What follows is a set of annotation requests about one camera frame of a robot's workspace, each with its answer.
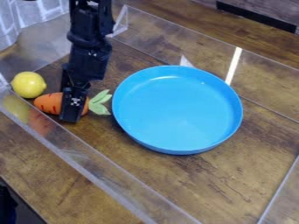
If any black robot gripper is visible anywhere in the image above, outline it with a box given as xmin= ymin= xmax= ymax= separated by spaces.
xmin=59 ymin=31 xmax=113 ymax=123

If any orange toy carrot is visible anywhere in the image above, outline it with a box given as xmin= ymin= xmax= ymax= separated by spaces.
xmin=34 ymin=89 xmax=113 ymax=116

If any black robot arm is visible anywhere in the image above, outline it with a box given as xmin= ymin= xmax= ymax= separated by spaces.
xmin=59 ymin=0 xmax=115 ymax=123

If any yellow toy lemon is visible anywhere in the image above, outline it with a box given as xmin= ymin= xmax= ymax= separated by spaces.
xmin=11 ymin=72 xmax=47 ymax=99

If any white patterned curtain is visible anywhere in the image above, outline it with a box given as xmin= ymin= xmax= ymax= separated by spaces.
xmin=0 ymin=0 xmax=70 ymax=52

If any blue round plate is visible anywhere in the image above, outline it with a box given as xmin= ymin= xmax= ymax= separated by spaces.
xmin=113 ymin=66 xmax=243 ymax=155

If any black bar in background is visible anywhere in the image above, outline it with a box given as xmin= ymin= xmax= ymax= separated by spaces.
xmin=217 ymin=0 xmax=299 ymax=34

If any clear acrylic enclosure wall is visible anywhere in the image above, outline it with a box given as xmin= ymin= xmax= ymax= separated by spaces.
xmin=0 ymin=0 xmax=299 ymax=224

